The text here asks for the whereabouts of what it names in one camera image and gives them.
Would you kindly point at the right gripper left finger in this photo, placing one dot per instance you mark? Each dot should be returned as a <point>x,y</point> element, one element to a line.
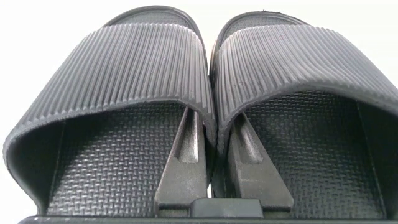
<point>182,183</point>

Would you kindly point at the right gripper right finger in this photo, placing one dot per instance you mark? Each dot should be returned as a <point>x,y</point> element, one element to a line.
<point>258,183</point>

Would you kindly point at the black ribbed slipper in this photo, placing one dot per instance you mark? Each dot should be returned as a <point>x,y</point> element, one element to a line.
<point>298,62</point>
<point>124,71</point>

